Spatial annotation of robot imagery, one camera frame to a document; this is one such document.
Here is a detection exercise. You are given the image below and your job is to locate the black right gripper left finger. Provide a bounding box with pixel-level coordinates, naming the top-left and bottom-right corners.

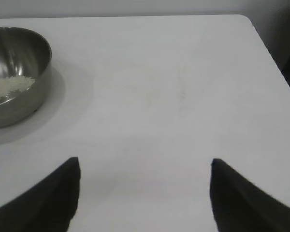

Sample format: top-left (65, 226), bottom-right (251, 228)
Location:
top-left (0, 157), bottom-right (81, 232)

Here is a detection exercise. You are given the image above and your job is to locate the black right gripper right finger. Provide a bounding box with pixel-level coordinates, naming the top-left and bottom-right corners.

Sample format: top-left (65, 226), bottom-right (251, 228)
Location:
top-left (209, 158), bottom-right (290, 232)

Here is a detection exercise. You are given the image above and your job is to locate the white uncooked rice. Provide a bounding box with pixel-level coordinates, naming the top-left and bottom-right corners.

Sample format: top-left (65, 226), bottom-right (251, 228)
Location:
top-left (0, 75), bottom-right (36, 107)

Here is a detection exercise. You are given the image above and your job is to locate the stainless steel mixing bowl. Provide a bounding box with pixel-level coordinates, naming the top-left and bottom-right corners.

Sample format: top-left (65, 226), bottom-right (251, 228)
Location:
top-left (0, 26), bottom-right (52, 129)

